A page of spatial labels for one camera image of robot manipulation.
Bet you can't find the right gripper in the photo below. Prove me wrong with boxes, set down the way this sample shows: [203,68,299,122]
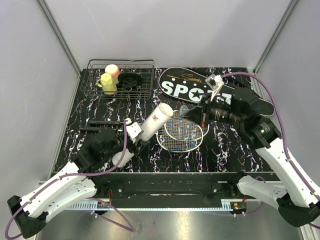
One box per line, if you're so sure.
[181,92,245,128]

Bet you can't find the white shuttlecock tube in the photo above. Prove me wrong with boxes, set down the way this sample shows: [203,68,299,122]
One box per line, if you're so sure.
[112,102,174,168]

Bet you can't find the clear plastic tube cap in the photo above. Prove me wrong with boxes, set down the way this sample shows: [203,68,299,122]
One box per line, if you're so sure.
[179,105,189,116]

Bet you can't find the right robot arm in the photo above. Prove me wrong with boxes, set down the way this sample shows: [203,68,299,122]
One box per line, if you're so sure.
[182,88,320,227]

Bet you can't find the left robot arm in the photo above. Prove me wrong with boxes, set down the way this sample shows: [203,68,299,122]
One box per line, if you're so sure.
[7,125,149,239]

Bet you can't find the upper badminton racket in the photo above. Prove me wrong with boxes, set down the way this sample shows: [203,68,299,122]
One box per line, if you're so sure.
[88,108,210,141]

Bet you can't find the badminton racket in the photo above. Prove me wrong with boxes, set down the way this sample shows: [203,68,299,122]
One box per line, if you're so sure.
[88,108,210,141]
[156,117,204,153]

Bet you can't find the lower badminton racket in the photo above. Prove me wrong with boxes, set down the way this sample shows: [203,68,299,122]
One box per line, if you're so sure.
[156,117,204,153]

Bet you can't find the marble pattern table mat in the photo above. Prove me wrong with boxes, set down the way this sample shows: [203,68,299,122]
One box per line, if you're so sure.
[53,68,271,173]

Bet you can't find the black racket bag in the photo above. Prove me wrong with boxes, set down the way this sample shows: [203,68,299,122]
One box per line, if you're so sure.
[158,67,275,117]

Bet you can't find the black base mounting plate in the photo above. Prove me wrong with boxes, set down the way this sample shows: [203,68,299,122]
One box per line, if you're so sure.
[94,172,244,209]

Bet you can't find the black bowl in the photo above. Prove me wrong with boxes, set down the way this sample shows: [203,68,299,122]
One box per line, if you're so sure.
[118,72,143,90]

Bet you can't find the yellow-green mug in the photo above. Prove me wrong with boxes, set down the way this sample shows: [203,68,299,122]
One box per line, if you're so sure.
[96,73,117,95]

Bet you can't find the pink cup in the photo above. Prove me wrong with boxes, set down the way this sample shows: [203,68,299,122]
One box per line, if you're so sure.
[104,64,121,84]

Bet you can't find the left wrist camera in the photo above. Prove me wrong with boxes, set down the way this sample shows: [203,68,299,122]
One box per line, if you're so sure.
[124,118,144,143]

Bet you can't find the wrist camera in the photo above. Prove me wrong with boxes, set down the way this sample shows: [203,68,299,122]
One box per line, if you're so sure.
[124,118,144,143]
[205,74,224,99]

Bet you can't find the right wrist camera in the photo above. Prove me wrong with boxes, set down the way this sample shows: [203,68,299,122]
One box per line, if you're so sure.
[205,74,224,99]

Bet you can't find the wire dish rack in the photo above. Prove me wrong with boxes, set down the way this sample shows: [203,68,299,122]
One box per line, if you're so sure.
[80,59,155,100]

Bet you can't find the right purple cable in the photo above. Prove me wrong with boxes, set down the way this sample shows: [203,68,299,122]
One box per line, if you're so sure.
[219,72,320,230]

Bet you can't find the purple cable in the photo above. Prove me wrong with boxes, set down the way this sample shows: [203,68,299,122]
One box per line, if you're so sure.
[219,72,320,230]
[4,122,136,240]

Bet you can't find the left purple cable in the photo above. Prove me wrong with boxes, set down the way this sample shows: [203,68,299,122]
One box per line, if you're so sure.
[4,122,136,240]

